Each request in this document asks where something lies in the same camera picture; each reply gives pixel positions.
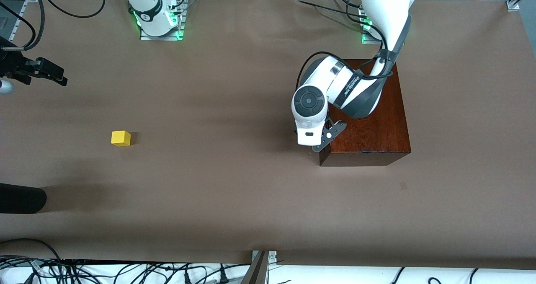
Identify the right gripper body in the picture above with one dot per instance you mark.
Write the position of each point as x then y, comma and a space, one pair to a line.
12, 66

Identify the yellow block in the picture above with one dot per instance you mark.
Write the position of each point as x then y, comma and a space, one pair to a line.
120, 138

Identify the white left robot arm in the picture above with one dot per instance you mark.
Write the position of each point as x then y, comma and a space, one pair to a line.
335, 72

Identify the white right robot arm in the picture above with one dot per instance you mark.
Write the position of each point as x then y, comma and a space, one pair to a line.
144, 1

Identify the dark brown wooden cabinet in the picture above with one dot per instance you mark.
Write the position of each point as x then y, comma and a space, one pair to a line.
385, 129

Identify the brown paper table cover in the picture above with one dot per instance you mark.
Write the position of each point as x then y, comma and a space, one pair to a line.
209, 183

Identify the black rounded cylinder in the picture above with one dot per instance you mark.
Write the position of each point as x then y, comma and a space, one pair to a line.
21, 198

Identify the dark diagonal metal beam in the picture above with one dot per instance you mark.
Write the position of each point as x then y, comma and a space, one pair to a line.
256, 271

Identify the black plug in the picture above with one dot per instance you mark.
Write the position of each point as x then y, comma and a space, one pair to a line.
224, 278
187, 279

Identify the perforated aluminium rail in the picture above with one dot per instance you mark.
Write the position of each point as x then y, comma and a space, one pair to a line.
16, 18

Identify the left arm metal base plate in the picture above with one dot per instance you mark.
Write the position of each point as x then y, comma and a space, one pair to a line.
368, 41

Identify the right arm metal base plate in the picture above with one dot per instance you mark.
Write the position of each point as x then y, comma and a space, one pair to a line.
161, 38

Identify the silver metal bracket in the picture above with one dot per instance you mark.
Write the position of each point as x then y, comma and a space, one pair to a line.
272, 256

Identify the small aluminium corner bracket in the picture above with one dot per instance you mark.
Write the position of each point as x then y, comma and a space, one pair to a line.
513, 4

